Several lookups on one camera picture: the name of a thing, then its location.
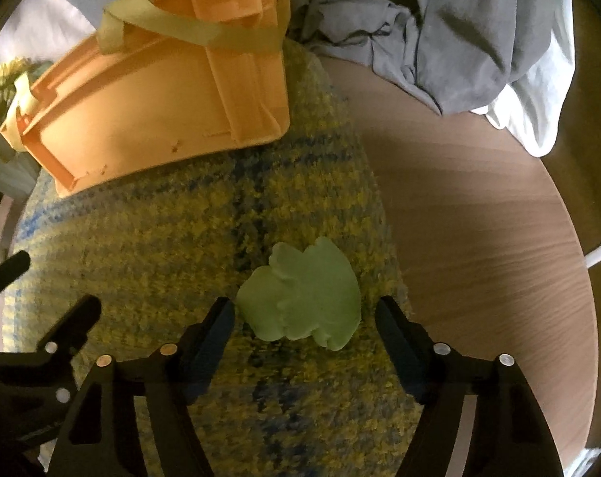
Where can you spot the white duvet lining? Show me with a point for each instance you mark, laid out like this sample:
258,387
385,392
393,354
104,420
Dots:
534,109

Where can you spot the dark grey crumpled cloth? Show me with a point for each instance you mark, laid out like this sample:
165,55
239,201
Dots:
350,30

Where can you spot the light green plush toy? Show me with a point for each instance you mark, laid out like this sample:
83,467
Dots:
305,298

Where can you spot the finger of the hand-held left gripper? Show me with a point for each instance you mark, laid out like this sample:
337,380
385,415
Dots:
77,320
10,268

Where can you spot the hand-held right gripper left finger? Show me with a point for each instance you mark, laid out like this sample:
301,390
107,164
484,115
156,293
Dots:
215,330

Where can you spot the yellow and blue rug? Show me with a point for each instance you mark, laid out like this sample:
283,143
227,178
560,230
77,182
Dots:
171,238

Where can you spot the artificial sunflower bouquet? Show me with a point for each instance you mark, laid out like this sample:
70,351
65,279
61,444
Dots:
7,84

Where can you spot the grey metal bucket vase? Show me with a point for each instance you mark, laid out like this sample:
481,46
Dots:
5,164

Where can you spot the pale pink bed sheet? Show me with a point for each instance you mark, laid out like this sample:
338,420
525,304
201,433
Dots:
37,25

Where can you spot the grey duvet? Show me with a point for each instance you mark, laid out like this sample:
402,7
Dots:
469,25

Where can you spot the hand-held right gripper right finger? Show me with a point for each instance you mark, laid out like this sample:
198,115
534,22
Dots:
397,340

